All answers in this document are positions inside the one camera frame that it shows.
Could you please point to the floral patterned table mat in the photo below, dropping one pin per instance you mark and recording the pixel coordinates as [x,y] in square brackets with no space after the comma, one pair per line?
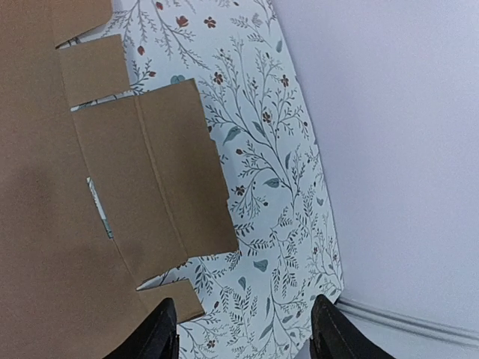
[257,299]

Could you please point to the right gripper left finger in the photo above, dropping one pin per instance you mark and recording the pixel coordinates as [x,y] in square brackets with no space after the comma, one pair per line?
[155,338]

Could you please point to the brown cardboard box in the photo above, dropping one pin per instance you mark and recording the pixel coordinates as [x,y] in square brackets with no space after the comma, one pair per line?
[100,191]

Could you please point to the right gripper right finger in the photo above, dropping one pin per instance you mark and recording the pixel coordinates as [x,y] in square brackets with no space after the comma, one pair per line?
[334,336]

